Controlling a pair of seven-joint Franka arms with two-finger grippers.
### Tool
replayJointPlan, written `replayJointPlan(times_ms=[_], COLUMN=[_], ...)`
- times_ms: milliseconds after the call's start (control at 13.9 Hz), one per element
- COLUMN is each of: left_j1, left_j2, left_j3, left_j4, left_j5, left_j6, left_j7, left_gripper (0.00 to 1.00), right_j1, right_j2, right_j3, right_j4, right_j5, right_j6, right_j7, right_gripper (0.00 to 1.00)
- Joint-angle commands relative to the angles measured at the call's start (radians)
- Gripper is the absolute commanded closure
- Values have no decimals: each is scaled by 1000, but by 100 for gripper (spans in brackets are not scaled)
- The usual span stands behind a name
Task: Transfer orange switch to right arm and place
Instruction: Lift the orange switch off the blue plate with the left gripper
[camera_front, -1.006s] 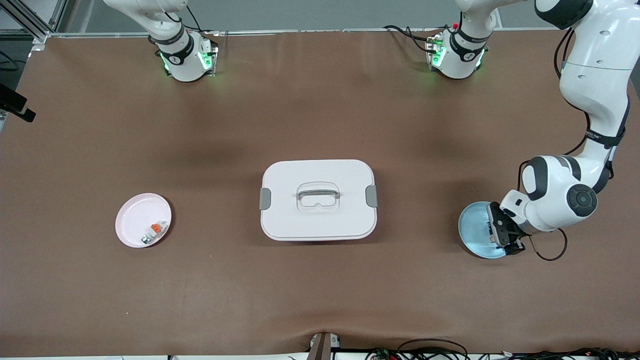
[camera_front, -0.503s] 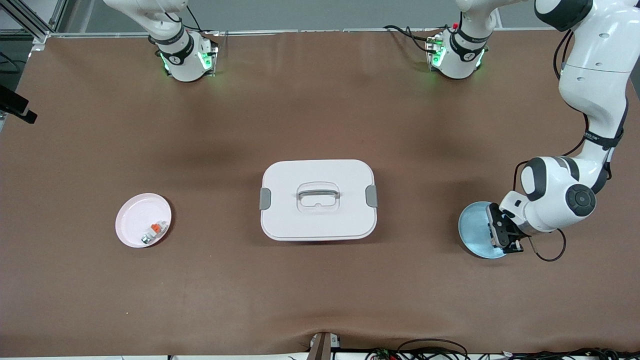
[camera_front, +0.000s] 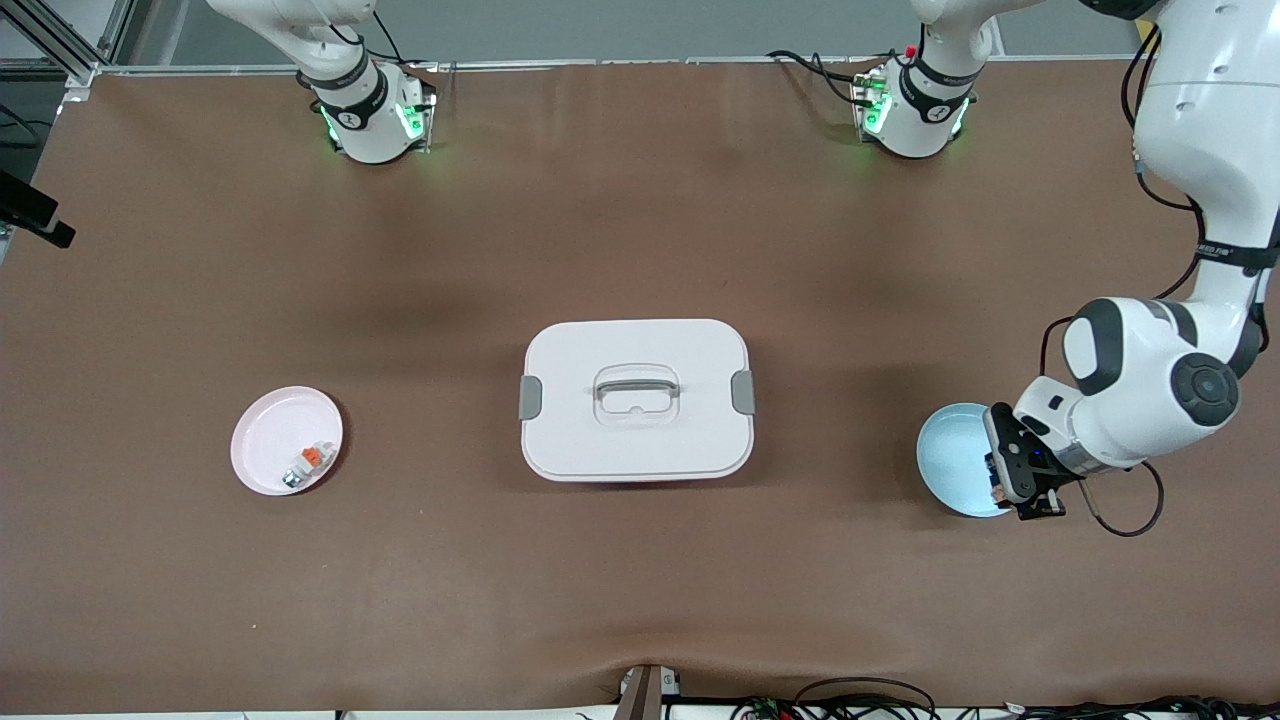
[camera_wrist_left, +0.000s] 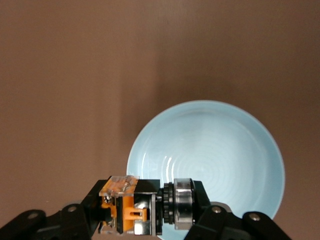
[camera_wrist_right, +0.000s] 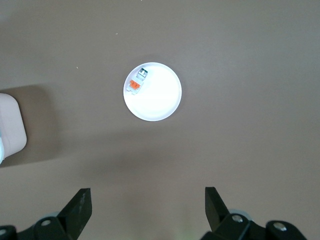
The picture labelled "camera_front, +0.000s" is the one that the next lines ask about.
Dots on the white lidded storage box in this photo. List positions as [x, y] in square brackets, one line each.
[636, 400]

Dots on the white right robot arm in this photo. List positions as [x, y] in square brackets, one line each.
[365, 120]

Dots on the pink round plate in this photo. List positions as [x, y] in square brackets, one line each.
[270, 440]

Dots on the brown table mat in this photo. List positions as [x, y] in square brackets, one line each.
[640, 580]

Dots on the aluminium frame post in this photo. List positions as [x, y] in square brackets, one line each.
[70, 45]

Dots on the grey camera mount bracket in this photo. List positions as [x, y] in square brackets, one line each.
[645, 692]

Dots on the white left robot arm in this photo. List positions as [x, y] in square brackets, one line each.
[1150, 380]

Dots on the blue round plate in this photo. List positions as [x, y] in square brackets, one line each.
[950, 460]

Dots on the white and orange switch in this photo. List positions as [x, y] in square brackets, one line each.
[312, 458]

